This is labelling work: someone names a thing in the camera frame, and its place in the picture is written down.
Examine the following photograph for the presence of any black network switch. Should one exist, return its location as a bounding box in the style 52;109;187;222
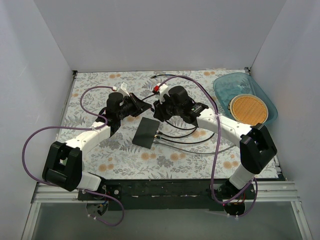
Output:
132;117;160;149

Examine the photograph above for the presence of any black cable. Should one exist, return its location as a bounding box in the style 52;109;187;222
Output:
144;74;220;145

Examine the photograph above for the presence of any grey ethernet cable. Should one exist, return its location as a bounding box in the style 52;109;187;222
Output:
153;138;237;155

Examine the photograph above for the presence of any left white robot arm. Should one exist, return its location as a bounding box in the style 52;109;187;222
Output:
42;92;152;200

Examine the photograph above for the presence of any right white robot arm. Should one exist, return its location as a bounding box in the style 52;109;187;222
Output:
153;84;278;199

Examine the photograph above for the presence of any floral table mat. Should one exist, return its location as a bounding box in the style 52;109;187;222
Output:
58;71;241;179

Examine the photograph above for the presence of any teal plastic tray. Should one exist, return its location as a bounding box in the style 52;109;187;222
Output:
213;72;278;125

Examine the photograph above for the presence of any round woven bamboo basket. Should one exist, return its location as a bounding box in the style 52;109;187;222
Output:
228;94;269;126

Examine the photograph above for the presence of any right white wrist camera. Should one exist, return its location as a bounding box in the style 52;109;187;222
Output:
153;83;169;100

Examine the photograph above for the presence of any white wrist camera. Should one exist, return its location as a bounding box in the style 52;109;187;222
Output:
153;83;169;100
112;82;130;97

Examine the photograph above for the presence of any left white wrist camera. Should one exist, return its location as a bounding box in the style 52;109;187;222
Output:
112;82;130;97

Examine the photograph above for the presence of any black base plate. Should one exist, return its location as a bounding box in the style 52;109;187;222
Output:
77;177;257;212

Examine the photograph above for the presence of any aluminium frame rail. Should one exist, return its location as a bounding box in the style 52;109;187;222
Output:
22;179;313;240

